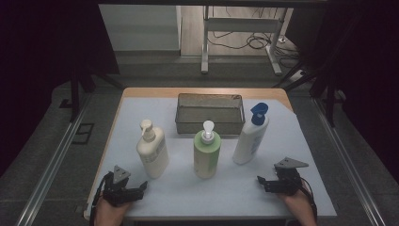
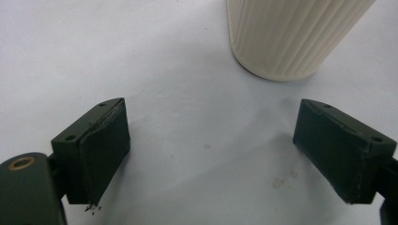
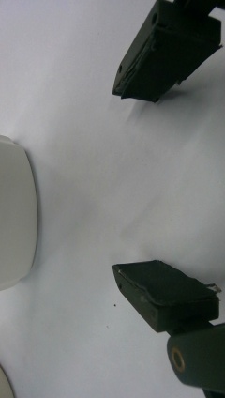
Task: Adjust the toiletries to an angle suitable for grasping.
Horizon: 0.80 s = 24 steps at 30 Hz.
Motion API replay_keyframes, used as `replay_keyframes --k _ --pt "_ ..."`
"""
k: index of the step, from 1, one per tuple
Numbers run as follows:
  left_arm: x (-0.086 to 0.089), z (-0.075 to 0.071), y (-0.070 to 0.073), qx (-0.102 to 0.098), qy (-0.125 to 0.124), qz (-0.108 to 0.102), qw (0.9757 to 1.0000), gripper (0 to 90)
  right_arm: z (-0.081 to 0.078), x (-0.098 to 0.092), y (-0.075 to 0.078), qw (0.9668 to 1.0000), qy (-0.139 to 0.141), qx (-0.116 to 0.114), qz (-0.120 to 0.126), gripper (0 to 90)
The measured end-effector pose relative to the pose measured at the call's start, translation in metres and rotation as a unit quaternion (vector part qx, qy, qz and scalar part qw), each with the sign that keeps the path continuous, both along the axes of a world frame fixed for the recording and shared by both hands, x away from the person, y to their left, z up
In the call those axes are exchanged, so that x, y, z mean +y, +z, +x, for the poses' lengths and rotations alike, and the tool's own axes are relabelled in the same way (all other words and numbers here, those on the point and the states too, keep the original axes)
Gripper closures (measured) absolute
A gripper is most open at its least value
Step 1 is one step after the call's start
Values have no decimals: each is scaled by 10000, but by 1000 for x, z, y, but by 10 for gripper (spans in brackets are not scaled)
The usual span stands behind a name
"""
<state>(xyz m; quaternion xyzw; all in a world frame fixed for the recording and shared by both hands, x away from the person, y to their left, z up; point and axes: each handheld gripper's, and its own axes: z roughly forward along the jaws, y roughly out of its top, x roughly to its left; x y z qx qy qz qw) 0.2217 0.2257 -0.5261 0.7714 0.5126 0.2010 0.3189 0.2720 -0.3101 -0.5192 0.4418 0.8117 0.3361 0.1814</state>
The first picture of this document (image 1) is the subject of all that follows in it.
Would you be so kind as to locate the green pump bottle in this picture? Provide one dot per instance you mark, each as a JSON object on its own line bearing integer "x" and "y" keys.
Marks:
{"x": 205, "y": 157}

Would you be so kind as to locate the cream pump bottle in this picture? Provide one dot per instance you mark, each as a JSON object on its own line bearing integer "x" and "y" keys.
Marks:
{"x": 153, "y": 153}

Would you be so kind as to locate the black metal stand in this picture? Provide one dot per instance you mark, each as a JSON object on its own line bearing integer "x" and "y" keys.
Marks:
{"x": 329, "y": 94}
{"x": 74, "y": 94}

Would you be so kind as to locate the white desk frame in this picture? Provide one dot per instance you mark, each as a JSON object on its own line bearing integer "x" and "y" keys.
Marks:
{"x": 238, "y": 24}

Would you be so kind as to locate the person's right hand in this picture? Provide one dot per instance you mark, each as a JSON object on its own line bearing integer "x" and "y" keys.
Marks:
{"x": 298, "y": 207}

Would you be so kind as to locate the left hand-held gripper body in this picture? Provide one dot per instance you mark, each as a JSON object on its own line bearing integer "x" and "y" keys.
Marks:
{"x": 117, "y": 191}

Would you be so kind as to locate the white partition panel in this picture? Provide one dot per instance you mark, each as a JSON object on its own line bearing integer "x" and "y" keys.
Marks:
{"x": 141, "y": 28}

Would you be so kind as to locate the white bottle with blue cap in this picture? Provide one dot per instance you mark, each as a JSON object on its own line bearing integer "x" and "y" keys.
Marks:
{"x": 249, "y": 141}

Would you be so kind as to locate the person's left hand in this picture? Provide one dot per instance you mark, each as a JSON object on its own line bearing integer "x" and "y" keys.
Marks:
{"x": 109, "y": 213}

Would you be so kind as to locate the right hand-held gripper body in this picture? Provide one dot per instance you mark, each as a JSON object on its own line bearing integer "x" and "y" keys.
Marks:
{"x": 288, "y": 180}

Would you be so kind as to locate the metal floor rail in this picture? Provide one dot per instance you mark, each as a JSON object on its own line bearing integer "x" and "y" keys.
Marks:
{"x": 50, "y": 169}
{"x": 348, "y": 163}

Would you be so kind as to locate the white table mat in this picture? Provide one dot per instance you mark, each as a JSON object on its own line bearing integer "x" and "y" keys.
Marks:
{"x": 219, "y": 196}

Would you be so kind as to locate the dark curtain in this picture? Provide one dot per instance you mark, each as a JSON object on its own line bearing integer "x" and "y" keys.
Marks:
{"x": 370, "y": 78}
{"x": 37, "y": 62}

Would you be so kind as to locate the metal mesh basket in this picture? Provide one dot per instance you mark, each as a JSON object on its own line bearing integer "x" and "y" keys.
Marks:
{"x": 188, "y": 127}

